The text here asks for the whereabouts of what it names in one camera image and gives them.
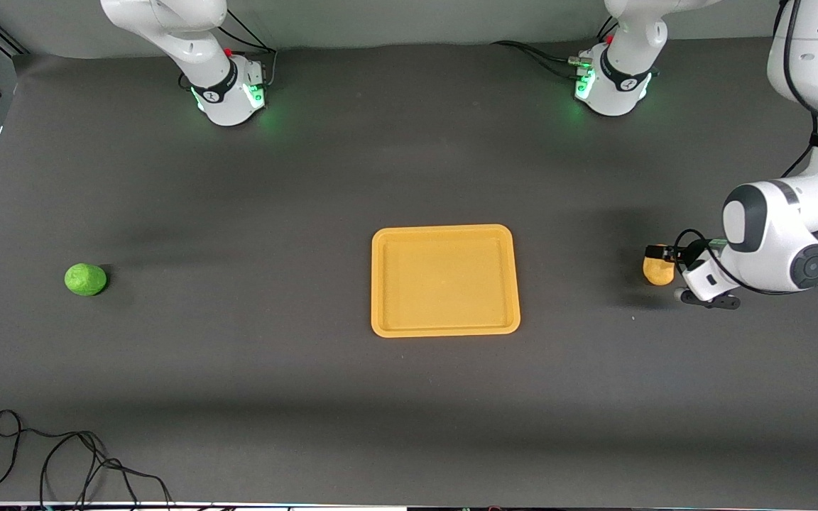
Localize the yellow-brown potato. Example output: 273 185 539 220
643 256 677 287

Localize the green apple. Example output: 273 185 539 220
64 263 108 297

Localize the orange plastic tray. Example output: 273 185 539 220
371 224 522 338

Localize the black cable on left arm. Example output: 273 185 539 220
673 0 818 285

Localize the black left arm base cable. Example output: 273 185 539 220
492 40 589 80

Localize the black arm base cable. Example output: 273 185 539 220
214 7 279 92
492 40 589 80

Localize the black right arm base cable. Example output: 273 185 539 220
214 7 279 92

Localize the thin black looped floor cable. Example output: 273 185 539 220
0 410 108 506

